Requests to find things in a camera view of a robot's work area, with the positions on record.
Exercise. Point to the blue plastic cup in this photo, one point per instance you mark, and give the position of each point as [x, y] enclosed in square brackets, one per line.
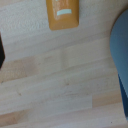
[120, 56]

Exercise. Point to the black ribbed rack tray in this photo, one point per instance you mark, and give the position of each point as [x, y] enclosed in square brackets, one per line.
[1, 50]

